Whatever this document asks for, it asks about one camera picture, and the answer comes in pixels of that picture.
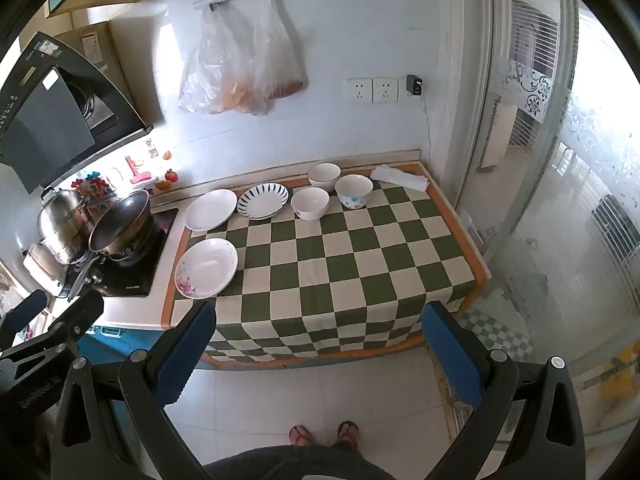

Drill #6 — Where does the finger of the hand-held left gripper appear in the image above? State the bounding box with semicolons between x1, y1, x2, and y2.
0;289;49;347
44;290;106;357

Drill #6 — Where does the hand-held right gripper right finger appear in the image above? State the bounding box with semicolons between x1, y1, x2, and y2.
421;301;588;480

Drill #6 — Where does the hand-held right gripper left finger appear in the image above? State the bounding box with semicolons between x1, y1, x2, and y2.
50;300;218;480

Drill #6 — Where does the white plate with floral print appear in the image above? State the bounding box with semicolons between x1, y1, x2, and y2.
174;238;239;299

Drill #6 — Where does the white plate with leaf pattern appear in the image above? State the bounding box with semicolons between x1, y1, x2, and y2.
236;182;291;220

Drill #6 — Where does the plain white bowl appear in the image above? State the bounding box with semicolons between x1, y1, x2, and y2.
307;162;342;192
290;187;330;221

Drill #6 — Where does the small steel pot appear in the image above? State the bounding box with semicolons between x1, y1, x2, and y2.
22;242;71;298

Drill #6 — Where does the black stove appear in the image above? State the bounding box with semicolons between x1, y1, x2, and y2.
60;207;180;298

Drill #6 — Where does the tall steel pot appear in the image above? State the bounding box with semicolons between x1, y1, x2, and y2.
37;187;96;261

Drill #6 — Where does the steel wok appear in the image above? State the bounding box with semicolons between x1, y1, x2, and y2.
88;190;153;256

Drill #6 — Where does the person's right foot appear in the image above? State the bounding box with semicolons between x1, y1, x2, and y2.
336;421;360;448

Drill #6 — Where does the green white checkered tablecloth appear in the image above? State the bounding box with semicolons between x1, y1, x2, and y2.
161;160;493;368

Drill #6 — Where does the person's dark grey clothing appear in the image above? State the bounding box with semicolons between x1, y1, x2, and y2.
202;442;441;480

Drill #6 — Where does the yellow object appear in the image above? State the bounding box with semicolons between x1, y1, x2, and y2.
597;340;640;406

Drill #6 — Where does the glass sliding door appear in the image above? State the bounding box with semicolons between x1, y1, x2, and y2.
452;0;640;441

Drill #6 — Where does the black range hood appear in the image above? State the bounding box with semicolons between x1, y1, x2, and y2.
0;31;153;195

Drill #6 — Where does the folded white cloth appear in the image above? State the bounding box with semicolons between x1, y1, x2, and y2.
370;164;430;192

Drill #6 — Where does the clear plastic bag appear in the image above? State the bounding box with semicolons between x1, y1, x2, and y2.
178;7;271;116
252;0;308;101

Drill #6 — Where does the colourful wall sticker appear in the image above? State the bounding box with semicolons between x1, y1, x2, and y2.
70;152;151;206

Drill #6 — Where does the thin charger cable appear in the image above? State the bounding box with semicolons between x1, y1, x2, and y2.
421;91;435;161

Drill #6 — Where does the white wall socket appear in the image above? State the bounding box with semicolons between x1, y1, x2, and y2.
373;78;399;105
346;78;373;106

